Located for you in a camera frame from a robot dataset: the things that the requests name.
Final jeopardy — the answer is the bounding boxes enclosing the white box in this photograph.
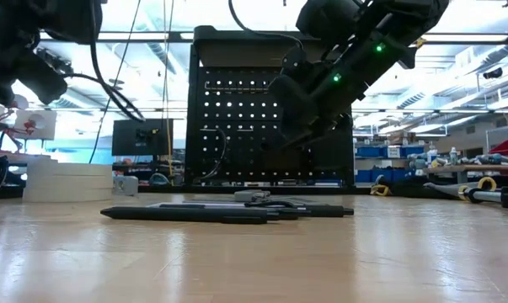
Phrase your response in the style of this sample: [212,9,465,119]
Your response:
[13,109,57,141]

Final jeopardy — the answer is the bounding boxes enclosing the gray screwdriver bit holder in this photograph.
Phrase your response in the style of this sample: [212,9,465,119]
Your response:
[233,189,271,204]

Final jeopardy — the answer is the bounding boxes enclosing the gray tool with yellow rim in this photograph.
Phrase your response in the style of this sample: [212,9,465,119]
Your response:
[390,175,498,201]

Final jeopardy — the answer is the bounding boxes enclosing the yellow hanging cable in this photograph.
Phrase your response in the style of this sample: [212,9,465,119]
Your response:
[163,0,174,177]

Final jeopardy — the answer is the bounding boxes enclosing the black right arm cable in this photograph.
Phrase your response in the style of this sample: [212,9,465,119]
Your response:
[227,0,305,50]

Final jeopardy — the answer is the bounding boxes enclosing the black overhead beam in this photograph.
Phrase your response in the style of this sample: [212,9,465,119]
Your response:
[38,29,508,45]

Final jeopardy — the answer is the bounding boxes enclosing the black hanging cable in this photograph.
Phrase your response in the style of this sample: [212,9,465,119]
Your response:
[88,0,142,165]

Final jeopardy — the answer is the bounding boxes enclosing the small grey box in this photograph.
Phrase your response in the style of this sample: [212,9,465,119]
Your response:
[113,175,139,197]

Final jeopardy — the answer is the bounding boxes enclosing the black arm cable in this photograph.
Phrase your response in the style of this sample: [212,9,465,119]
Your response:
[63,0,146,124]
[227,0,305,50]

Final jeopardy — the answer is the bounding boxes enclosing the black pegboard stand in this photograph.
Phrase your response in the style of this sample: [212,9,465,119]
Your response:
[184,24,356,189]

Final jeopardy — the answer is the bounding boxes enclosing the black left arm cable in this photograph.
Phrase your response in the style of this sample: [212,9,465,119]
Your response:
[63,0,146,124]

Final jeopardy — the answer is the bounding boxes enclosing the black pegboard bin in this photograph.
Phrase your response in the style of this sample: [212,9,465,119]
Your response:
[259,145,304,173]

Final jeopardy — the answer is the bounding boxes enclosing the black pen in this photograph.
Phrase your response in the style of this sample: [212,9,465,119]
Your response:
[100,205,281,226]
[244,201,355,219]

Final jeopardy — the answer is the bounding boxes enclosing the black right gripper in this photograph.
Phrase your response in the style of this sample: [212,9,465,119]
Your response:
[278,45,389,152]

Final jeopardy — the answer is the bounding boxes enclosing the wooden side table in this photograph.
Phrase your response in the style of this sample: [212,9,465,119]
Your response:
[0,150,52,164]

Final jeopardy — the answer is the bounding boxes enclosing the wooden workbench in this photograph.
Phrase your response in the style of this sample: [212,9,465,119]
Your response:
[424,163,508,174]

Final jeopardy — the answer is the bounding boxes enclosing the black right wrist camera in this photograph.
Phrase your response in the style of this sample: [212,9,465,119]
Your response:
[269,44,320,136]

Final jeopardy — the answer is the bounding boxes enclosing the black monitor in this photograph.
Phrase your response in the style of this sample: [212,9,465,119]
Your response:
[111,118,174,157]

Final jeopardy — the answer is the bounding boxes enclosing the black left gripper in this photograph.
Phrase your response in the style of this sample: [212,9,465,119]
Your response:
[0,0,67,106]

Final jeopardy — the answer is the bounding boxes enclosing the blue storage bin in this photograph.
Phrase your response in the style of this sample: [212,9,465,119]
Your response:
[355,168,411,183]
[399,145,425,158]
[356,146,386,159]

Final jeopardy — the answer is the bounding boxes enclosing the white masking tape roll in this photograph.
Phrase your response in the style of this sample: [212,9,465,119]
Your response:
[22,162,115,204]

